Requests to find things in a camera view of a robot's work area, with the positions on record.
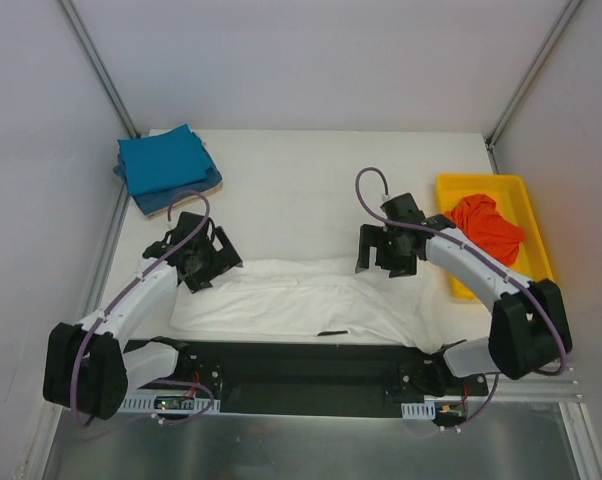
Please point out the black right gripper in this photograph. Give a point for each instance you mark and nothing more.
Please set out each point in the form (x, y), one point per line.
(381, 248)

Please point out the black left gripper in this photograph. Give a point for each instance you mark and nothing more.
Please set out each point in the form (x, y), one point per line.
(220, 261)

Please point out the white t shirt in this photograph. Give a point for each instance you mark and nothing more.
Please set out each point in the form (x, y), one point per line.
(308, 298)

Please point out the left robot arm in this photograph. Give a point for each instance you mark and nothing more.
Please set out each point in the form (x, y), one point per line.
(88, 367)

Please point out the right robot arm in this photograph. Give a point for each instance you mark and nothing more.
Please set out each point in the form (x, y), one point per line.
(529, 330)

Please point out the blue folded t shirt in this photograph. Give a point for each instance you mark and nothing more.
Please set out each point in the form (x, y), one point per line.
(151, 204)

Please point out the orange t shirt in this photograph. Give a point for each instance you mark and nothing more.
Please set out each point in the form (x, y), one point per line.
(477, 217)

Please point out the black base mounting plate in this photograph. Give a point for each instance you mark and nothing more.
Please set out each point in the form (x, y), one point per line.
(338, 380)

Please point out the teal folded t shirt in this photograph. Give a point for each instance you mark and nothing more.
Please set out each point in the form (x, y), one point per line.
(161, 162)

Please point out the yellow plastic tray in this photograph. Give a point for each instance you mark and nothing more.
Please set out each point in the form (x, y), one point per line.
(513, 204)

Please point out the white slotted cable duct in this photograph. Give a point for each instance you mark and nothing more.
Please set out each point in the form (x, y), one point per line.
(418, 411)

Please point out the left aluminium frame post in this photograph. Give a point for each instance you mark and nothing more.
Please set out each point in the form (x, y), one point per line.
(78, 28)

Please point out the aluminium frame post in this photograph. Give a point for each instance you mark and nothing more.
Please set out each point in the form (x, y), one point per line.
(548, 45)
(78, 28)

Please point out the right aluminium frame post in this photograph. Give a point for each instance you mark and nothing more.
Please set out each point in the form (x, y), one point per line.
(548, 45)

